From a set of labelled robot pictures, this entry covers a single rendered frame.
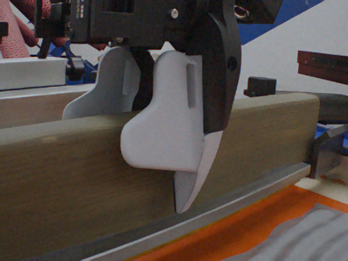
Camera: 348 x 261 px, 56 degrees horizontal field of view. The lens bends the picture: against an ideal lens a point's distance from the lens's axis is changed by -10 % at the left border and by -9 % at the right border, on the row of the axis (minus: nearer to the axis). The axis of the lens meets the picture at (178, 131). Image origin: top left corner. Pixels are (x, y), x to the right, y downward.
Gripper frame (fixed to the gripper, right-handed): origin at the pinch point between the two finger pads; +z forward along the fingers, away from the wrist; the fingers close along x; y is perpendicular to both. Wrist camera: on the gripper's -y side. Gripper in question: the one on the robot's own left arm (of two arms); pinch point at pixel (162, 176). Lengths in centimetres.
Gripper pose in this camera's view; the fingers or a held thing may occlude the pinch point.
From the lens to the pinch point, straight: 23.3
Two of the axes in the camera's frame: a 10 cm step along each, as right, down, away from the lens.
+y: -7.3, 1.3, -6.7
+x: 6.8, 2.2, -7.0
